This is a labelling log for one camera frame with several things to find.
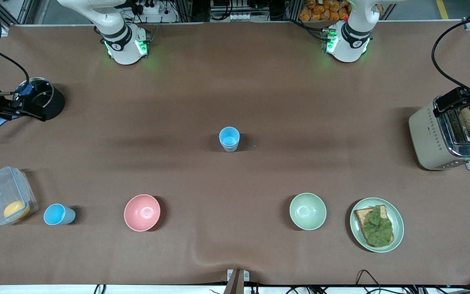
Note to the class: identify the blue plastic cup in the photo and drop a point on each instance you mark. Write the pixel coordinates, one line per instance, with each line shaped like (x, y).
(229, 134)
(230, 150)
(55, 214)

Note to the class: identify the glass lid with blue knob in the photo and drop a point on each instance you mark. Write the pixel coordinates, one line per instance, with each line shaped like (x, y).
(39, 90)

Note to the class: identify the brown table cloth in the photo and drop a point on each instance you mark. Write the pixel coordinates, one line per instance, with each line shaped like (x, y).
(235, 81)

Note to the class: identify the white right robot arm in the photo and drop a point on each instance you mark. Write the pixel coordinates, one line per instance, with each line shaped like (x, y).
(125, 45)

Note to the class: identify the pale green bowl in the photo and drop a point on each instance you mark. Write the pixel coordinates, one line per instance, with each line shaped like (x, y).
(307, 211)

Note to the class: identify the toast slice with crust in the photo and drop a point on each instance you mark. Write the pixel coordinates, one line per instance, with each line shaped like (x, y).
(361, 216)

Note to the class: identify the white power strip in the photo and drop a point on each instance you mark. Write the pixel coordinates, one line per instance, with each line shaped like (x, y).
(147, 7)

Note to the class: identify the yellow lemon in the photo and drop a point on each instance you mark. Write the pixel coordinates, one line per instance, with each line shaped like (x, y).
(14, 210)

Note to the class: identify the pink bowl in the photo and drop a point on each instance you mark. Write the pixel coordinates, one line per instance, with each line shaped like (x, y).
(142, 212)

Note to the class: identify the beige and chrome toaster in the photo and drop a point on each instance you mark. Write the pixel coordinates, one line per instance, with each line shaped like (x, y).
(422, 139)

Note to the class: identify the pale green plate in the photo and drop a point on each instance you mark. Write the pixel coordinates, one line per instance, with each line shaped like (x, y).
(397, 220)

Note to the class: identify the metal mount bracket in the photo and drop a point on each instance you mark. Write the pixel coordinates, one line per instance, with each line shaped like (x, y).
(237, 281)

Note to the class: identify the green lettuce leaf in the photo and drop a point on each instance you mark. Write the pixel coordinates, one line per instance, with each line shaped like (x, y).
(377, 228)

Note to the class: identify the small white socket strip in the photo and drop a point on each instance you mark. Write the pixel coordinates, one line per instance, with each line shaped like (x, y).
(238, 16)

